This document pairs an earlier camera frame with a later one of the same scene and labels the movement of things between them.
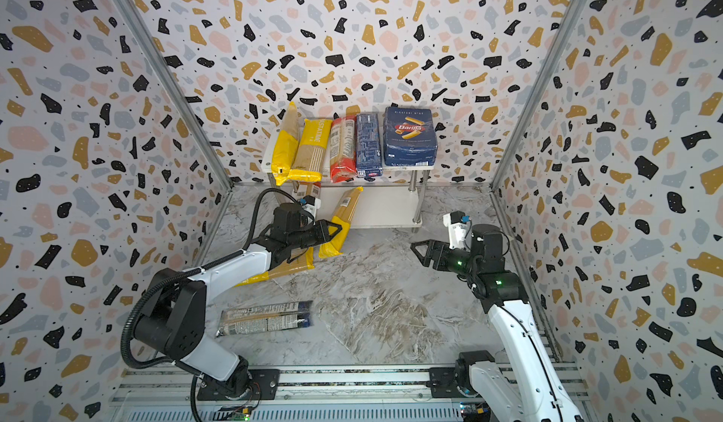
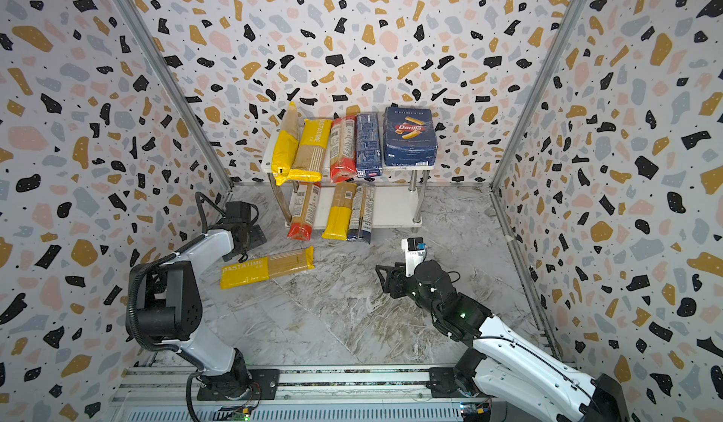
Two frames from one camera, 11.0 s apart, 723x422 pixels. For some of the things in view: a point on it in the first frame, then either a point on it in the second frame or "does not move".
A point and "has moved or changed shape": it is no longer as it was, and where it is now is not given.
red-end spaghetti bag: (343, 149) does not move
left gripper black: (323, 235) → (253, 235)
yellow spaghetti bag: (312, 151) does not move
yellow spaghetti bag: (341, 217) has moved or changed shape
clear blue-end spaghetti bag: (265, 317) → (361, 215)
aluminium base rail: (152, 394) does not move
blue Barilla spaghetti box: (368, 146) does not move
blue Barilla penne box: (409, 137) does not move
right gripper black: (438, 254) → (396, 281)
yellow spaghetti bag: (285, 145) does not move
